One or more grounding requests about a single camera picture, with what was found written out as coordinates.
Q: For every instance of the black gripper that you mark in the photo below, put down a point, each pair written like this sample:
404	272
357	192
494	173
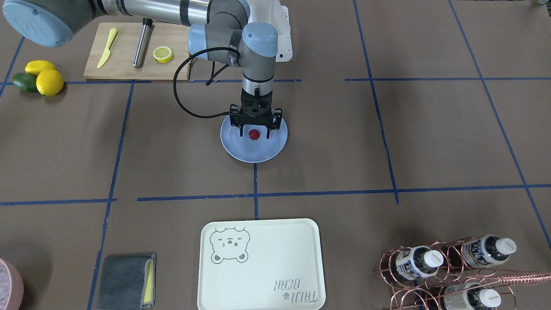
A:
236	120

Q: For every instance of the red strawberry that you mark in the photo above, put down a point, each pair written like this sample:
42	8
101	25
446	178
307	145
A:
254	134

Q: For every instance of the blue plate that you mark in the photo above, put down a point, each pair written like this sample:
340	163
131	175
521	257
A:
246	150

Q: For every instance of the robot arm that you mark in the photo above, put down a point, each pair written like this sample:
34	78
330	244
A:
218	30

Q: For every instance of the lemon half slice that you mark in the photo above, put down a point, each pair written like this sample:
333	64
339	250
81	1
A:
163	54

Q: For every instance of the cream bear tray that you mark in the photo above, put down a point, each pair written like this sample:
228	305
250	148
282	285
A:
261	265

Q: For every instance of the metal cylinder tool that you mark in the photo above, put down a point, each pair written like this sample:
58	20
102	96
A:
143	43

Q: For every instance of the wooden cutting board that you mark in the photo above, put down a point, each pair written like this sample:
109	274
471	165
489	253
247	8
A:
119	65

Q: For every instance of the yellow plastic knife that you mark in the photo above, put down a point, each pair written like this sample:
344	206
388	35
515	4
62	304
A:
106	52

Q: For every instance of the grey cloth with sponge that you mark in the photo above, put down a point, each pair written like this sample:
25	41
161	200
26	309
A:
127	282

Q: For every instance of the yellow lemon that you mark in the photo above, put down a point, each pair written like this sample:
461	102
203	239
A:
49	82
37	66

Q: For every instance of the dark drink bottle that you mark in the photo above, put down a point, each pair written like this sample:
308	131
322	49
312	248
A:
470	296
487	251
417	262

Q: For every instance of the green avocado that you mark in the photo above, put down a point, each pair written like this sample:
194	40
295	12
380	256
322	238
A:
25	82

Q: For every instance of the pink bowl with ice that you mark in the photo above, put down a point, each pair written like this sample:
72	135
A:
11	287

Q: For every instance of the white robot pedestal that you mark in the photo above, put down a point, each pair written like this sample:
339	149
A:
274	13

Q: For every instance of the copper wire bottle rack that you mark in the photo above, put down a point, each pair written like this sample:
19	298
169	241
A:
426	294

